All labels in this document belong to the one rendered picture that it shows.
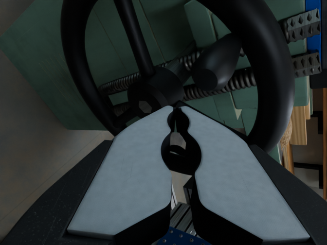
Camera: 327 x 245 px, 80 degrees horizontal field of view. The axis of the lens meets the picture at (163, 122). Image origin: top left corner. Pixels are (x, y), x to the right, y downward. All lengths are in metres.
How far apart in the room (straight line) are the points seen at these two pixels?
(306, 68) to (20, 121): 0.96
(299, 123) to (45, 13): 0.73
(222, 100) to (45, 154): 0.88
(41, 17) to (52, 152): 0.60
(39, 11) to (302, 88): 0.62
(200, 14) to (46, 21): 0.48
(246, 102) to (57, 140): 0.90
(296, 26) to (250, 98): 0.10
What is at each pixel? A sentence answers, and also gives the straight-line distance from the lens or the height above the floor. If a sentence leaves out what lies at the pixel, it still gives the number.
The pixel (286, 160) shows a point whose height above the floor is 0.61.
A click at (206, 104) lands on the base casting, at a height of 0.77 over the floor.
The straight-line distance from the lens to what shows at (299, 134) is 0.67.
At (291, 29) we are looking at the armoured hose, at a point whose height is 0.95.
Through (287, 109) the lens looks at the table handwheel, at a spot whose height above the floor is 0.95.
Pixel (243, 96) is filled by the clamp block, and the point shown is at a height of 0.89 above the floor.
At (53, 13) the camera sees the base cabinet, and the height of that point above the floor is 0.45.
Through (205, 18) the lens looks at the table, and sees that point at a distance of 0.27.
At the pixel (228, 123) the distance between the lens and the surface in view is 0.47.
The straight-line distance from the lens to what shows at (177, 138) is 0.62.
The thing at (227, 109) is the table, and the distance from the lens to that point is 0.32.
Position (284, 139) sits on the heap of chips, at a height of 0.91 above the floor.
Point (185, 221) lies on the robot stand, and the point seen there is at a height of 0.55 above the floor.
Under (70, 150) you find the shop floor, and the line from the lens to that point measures 1.09.
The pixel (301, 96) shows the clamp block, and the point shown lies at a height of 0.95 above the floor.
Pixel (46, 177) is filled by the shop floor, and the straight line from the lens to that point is 1.07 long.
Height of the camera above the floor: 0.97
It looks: 38 degrees down
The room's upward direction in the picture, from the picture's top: 89 degrees clockwise
